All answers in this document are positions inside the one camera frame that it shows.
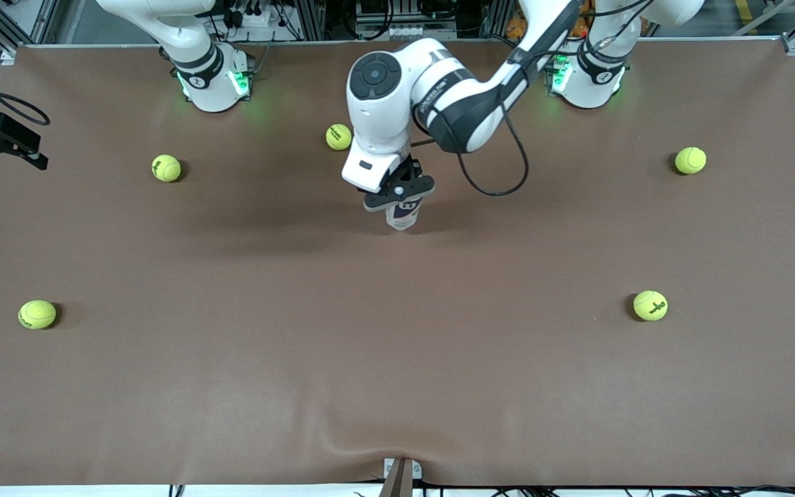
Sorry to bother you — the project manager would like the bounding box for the white blue tennis ball can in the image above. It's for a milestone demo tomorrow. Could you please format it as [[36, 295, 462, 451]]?
[[385, 197, 424, 232]]

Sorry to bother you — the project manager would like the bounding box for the yellow Wilson tennis ball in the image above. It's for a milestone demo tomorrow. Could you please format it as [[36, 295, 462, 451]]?
[[151, 154, 183, 183], [633, 290, 669, 322]]

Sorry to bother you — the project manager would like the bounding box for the white terminal block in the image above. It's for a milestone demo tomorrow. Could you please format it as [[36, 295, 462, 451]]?
[[384, 24, 457, 41]]

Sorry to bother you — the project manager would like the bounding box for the brown table mat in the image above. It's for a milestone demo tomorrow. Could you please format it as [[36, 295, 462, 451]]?
[[0, 38, 795, 487]]

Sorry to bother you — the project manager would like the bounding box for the orange packaged goods pile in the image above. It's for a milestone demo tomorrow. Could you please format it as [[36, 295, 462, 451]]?
[[506, 0, 591, 39]]

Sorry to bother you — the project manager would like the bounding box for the white power strip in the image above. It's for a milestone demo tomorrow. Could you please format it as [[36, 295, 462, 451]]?
[[230, 6, 286, 28]]

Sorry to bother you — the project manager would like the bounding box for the metal table clamp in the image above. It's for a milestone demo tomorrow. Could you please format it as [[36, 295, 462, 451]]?
[[382, 457, 423, 497]]

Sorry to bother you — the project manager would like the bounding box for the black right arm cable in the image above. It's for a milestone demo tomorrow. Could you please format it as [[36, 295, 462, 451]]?
[[0, 59, 51, 127]]

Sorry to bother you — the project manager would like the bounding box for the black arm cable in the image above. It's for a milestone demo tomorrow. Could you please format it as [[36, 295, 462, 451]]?
[[0, 59, 51, 127], [409, 0, 650, 198]]

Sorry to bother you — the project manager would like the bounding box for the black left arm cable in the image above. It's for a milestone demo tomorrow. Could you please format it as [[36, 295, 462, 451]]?
[[409, 0, 650, 198]]

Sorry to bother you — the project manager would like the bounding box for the aluminium frame post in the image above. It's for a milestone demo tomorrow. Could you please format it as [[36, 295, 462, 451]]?
[[294, 0, 326, 41]]

